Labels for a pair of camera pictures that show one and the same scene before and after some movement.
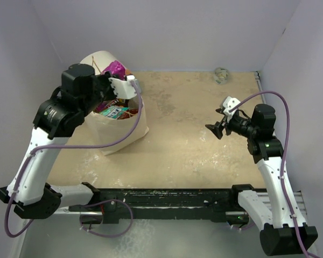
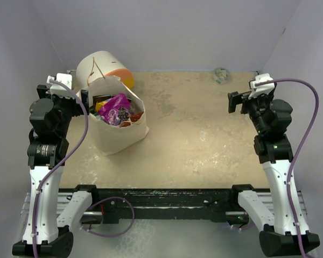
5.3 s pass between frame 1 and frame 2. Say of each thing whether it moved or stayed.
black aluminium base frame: stayed
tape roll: stayed
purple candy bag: moved
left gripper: moved
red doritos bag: moved
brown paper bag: stayed
